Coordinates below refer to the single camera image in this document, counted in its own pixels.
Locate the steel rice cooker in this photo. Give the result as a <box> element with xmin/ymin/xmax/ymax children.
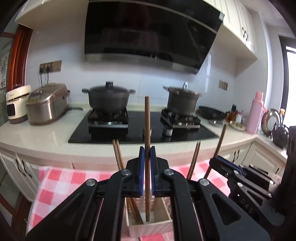
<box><xmin>25</xmin><ymin>83</ymin><xmax>71</xmax><ymax>126</ymax></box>

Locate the brown condiment bottle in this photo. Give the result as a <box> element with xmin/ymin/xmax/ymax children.
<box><xmin>228</xmin><ymin>105</ymin><xmax>237</xmax><ymax>124</ymax></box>

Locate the white wall cabinet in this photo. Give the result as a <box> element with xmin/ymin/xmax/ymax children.
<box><xmin>203</xmin><ymin>0</ymin><xmax>259</xmax><ymax>61</ymax></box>
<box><xmin>15</xmin><ymin>0</ymin><xmax>90</xmax><ymax>29</ymax></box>

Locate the pink thermos flask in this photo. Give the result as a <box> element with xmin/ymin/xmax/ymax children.
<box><xmin>245</xmin><ymin>91</ymin><xmax>266</xmax><ymax>135</ymax></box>

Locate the black kettle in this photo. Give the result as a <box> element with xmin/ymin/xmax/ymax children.
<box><xmin>272</xmin><ymin>124</ymin><xmax>289</xmax><ymax>149</ymax></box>

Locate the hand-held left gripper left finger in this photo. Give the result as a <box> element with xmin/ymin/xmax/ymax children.
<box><xmin>25</xmin><ymin>146</ymin><xmax>145</xmax><ymax>241</ymax></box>

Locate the white plastic utensil basket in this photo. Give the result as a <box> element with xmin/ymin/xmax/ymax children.
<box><xmin>124</xmin><ymin>196</ymin><xmax>174</xmax><ymax>238</ymax></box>

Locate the steel pot lid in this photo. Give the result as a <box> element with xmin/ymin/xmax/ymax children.
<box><xmin>261</xmin><ymin>108</ymin><xmax>281</xmax><ymax>137</ymax></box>

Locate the gold wall socket panel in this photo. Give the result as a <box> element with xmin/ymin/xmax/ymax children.
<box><xmin>39</xmin><ymin>60</ymin><xmax>63</xmax><ymax>74</ymax></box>

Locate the pink checkered tablecloth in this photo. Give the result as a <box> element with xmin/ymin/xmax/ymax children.
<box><xmin>26</xmin><ymin>160</ymin><xmax>232</xmax><ymax>241</ymax></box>

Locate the black casserole pot with lid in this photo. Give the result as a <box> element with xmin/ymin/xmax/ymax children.
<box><xmin>82</xmin><ymin>81</ymin><xmax>136</xmax><ymax>114</ymax></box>

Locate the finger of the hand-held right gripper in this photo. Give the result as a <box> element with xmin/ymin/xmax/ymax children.
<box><xmin>216</xmin><ymin>156</ymin><xmax>277</xmax><ymax>184</ymax></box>
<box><xmin>209</xmin><ymin>158</ymin><xmax>273</xmax><ymax>199</ymax></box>

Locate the white air fryer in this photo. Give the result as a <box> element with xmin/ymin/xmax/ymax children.
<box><xmin>6</xmin><ymin>85</ymin><xmax>32</xmax><ymax>124</ymax></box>

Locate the black wok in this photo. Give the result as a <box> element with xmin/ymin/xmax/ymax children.
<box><xmin>198</xmin><ymin>105</ymin><xmax>228</xmax><ymax>121</ymax></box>

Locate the black glass gas hob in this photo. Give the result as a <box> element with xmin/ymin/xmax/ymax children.
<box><xmin>68</xmin><ymin>109</ymin><xmax>219</xmax><ymax>143</ymax></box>

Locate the dark framed window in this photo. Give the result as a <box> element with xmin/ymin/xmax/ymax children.
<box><xmin>279</xmin><ymin>35</ymin><xmax>296</xmax><ymax>127</ymax></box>

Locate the black range hood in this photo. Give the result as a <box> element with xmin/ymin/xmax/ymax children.
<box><xmin>84</xmin><ymin>0</ymin><xmax>226</xmax><ymax>75</ymax></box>

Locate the speckled kitchen countertop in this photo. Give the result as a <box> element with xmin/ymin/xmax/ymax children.
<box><xmin>0</xmin><ymin>104</ymin><xmax>288</xmax><ymax>167</ymax></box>

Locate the red wooden glass door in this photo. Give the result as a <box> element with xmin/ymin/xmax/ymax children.
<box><xmin>0</xmin><ymin>24</ymin><xmax>34</xmax><ymax>91</ymax></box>

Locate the small dish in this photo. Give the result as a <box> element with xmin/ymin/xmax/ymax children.
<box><xmin>229</xmin><ymin>122</ymin><xmax>247</xmax><ymax>131</ymax></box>

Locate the black stock pot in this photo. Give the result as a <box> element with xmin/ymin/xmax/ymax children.
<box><xmin>163</xmin><ymin>82</ymin><xmax>202</xmax><ymax>116</ymax></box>

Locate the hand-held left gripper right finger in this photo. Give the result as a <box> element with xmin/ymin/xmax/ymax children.
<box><xmin>150</xmin><ymin>146</ymin><xmax>271</xmax><ymax>241</ymax></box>

